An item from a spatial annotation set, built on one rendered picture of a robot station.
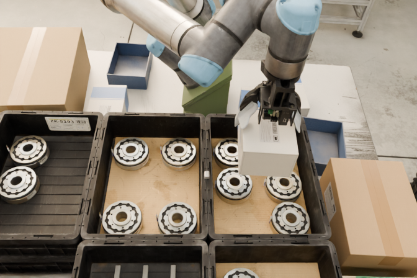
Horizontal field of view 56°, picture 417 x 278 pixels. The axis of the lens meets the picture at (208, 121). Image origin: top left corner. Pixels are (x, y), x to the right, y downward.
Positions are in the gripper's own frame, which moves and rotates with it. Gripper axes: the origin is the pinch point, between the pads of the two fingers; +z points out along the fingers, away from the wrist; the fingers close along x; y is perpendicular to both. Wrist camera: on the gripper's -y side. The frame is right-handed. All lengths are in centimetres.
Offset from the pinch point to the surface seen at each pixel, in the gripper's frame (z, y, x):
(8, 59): 22, -41, -82
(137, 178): 28.0, -0.9, -32.8
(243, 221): 27.8, 10.8, -2.2
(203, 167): 18.0, 0.7, -13.9
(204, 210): 19.2, 12.8, -13.2
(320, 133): 41, -33, 29
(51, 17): 113, -192, -134
